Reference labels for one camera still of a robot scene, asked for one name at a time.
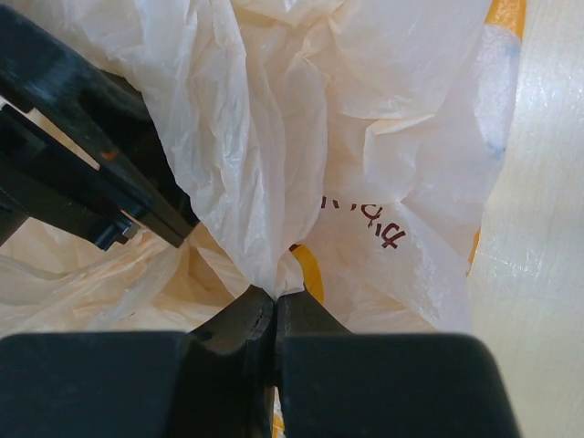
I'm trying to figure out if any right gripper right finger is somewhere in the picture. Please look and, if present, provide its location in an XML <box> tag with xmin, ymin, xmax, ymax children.
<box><xmin>276</xmin><ymin>291</ymin><xmax>351</xmax><ymax>336</ymax></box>

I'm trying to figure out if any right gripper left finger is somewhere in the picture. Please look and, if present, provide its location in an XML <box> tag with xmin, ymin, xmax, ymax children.
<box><xmin>190</xmin><ymin>287</ymin><xmax>274</xmax><ymax>354</ymax></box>

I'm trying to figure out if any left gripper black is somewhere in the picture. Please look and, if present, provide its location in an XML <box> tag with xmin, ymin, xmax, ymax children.
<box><xmin>1</xmin><ymin>5</ymin><xmax>199</xmax><ymax>250</ymax></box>

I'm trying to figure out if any translucent plastic bag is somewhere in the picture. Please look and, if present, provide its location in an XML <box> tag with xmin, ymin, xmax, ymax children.
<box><xmin>0</xmin><ymin>0</ymin><xmax>526</xmax><ymax>438</ymax></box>

